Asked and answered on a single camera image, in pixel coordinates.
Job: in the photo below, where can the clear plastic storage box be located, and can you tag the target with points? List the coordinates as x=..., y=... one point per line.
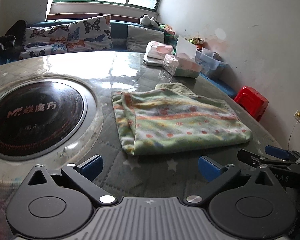
x=210, y=64

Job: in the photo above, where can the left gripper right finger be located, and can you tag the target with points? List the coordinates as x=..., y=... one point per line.
x=219, y=179

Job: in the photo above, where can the black bag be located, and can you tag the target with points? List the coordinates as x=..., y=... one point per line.
x=11, y=42

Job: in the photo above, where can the red plastic stool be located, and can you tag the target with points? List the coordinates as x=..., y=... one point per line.
x=252, y=101

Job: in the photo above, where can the black round induction cooker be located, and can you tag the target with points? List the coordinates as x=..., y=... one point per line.
x=37, y=117

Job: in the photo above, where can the grey flat book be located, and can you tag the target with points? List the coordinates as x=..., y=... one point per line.
x=153, y=62

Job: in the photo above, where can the butterfly pillow large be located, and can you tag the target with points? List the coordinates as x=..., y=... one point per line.
x=91, y=34

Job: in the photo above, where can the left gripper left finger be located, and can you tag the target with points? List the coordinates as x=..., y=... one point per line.
x=81, y=177

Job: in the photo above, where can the floral patterned baby garment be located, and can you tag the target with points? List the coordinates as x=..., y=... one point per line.
x=172, y=119

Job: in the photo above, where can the white plush toy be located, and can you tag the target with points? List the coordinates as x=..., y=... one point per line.
x=152, y=22

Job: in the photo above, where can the butterfly pillow small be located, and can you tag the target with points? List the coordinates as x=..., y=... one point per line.
x=44, y=41

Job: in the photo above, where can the colourful plush toys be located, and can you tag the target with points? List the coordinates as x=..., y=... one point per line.
x=197, y=41

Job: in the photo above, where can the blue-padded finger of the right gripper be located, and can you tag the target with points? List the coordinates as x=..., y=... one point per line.
x=256, y=160
x=282, y=153

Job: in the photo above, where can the open tissue box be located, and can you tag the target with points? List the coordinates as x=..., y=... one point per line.
x=183, y=63

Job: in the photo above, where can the blue bench cover cloth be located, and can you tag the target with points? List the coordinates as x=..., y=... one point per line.
x=222, y=86

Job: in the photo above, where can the grey cushion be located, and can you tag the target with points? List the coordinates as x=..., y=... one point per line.
x=139, y=37

